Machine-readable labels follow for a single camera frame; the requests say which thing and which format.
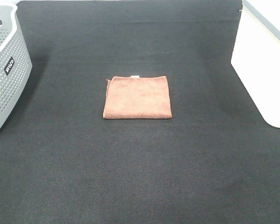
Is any brown towel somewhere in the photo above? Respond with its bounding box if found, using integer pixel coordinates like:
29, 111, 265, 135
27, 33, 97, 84
103, 76, 172, 119

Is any black table mat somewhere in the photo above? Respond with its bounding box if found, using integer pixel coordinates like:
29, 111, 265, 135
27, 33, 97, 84
0, 0, 280, 224

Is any white plastic storage bin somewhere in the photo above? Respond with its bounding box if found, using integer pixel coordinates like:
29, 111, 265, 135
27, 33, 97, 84
231, 0, 280, 128

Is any grey perforated laundry basket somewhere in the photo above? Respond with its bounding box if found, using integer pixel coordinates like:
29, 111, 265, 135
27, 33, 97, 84
0, 4, 32, 129

